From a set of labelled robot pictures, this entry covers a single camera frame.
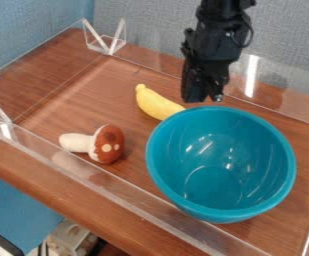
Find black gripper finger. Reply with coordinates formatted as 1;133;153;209
208;68;230;102
180;58;212;103

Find yellow toy banana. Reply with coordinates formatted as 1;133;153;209
135;84;184;120

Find grey metal bracket below table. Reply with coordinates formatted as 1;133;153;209
36;219;97;256

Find blue plastic bowl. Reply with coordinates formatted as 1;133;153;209
145;106;296;224

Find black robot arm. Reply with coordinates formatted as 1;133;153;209
180;0;255;103

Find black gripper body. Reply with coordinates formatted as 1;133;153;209
180;19;254;72

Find brown white toy mushroom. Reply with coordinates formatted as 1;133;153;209
59;124;124;164

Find clear acrylic barrier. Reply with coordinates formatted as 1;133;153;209
0;20;309;256

